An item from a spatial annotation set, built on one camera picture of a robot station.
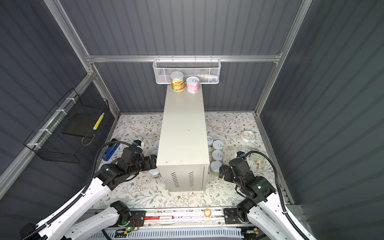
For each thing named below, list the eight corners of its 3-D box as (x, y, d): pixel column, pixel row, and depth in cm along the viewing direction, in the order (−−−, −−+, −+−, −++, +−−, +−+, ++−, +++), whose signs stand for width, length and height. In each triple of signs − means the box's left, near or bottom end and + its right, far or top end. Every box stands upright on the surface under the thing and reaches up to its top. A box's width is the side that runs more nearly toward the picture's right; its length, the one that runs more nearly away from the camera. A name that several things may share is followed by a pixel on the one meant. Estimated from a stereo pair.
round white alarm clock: (242, 143, 105) (243, 140, 102) (239, 132, 111) (240, 129, 108) (256, 143, 105) (257, 140, 102) (252, 132, 111) (254, 129, 108)
